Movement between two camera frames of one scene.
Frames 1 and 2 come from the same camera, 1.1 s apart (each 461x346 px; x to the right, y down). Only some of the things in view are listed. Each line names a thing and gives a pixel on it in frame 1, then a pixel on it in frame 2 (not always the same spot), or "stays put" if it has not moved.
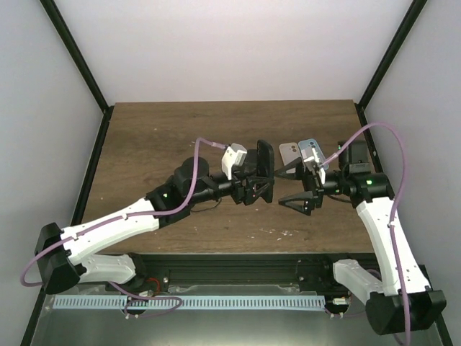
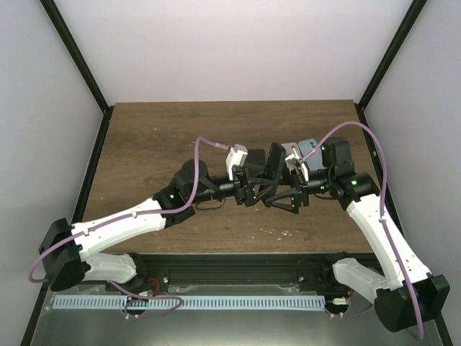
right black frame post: x=396 y=42 stays put
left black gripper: x=247 y=195 stays put
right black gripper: x=314 y=189 -> x=299 y=193
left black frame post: x=66 y=37 stays put
